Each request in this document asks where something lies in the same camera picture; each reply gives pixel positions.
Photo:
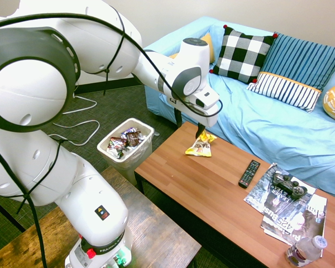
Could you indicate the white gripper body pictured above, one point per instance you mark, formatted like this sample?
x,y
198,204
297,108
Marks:
x,y
206,115

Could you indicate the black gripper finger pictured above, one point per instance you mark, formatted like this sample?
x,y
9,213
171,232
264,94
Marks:
x,y
200,130
178,117

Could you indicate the yellow chip bag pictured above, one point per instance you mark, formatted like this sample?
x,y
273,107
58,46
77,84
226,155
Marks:
x,y
199,148

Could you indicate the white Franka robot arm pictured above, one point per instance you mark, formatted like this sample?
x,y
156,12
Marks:
x,y
30,89

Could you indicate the colourful crumpled snack bag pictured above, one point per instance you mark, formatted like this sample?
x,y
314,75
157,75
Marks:
x,y
117,143

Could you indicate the white plastic trash bin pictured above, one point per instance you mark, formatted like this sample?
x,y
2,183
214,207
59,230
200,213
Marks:
x,y
111,159

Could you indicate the brown candy wrapper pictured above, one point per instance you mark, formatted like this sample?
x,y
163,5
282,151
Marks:
x,y
133,138

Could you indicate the reddish wooden coffee table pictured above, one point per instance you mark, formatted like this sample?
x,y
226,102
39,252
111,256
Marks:
x,y
198,190

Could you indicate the light blue sofa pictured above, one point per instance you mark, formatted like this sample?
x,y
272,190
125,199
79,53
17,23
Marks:
x,y
268,125

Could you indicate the black TV remote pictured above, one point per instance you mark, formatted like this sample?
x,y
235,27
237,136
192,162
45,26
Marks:
x,y
249,173

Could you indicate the black white checkered pillow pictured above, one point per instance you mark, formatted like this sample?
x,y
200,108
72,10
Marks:
x,y
241,54

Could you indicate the plain mustard yellow pillow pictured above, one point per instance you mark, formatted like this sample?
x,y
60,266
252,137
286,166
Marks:
x,y
209,44

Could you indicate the crumpled white paper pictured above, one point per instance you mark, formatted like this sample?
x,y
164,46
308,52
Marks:
x,y
115,153

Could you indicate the dark photo cover magazine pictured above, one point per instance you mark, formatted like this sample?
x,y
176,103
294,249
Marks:
x,y
261,192

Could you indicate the black game controller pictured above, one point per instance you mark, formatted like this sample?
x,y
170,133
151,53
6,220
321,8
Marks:
x,y
289,185

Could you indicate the blue striped pillow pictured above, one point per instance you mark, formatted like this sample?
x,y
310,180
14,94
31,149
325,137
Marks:
x,y
298,64

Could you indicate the rustic dark wooden table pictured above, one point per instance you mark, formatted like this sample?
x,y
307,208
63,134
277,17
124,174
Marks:
x,y
156,237

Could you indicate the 425 Business magazine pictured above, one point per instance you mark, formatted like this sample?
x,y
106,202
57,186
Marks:
x,y
284,223

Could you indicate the white title magazine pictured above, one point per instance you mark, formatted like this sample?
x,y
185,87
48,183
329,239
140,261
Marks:
x,y
316,220

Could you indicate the black tripod leg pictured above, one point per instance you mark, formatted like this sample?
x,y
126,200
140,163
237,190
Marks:
x,y
5,212

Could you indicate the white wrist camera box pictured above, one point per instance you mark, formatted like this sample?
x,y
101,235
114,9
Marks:
x,y
208,96

